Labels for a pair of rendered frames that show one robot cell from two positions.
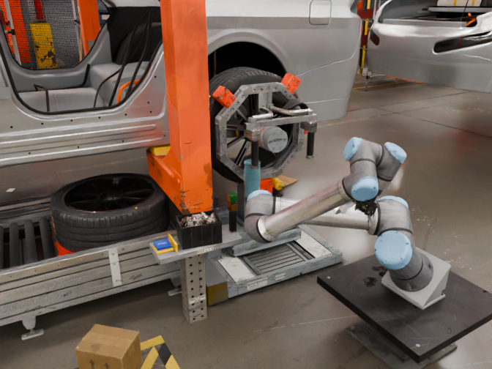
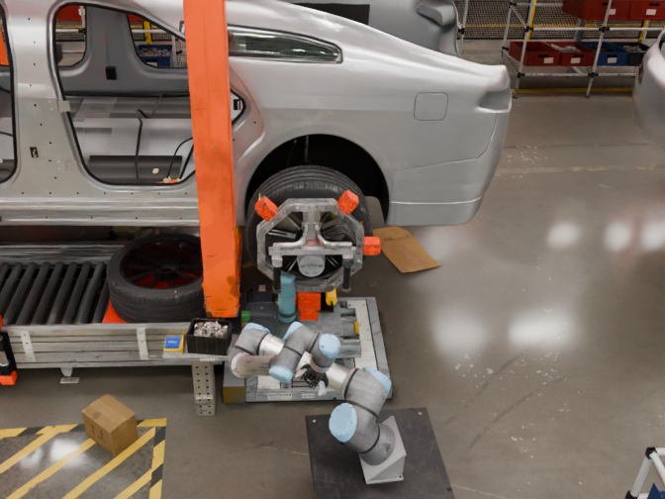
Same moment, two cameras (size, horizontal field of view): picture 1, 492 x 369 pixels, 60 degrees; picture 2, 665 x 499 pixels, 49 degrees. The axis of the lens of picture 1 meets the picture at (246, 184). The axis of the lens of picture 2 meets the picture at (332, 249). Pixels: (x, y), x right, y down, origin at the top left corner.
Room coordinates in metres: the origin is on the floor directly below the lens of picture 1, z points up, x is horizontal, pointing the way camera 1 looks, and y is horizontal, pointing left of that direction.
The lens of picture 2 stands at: (-0.54, -1.37, 2.95)
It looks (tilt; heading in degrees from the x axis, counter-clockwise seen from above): 34 degrees down; 22
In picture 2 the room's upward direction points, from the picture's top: 3 degrees clockwise
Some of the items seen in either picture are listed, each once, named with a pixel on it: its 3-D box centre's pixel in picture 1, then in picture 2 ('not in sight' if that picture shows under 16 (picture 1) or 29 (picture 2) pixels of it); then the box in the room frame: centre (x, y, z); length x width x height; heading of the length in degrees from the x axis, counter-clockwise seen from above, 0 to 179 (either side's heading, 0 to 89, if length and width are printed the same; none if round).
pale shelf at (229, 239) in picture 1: (196, 242); (207, 348); (1.82, 0.24, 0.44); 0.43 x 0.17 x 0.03; 117
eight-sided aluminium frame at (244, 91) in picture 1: (261, 132); (310, 247); (2.33, -0.09, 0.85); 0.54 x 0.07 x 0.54; 117
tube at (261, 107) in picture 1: (256, 107); (291, 230); (2.17, -0.06, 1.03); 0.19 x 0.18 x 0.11; 27
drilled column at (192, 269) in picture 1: (192, 282); (204, 380); (1.81, 0.27, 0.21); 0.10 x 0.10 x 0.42; 27
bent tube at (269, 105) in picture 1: (289, 103); (332, 230); (2.26, -0.23, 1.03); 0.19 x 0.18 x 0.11; 27
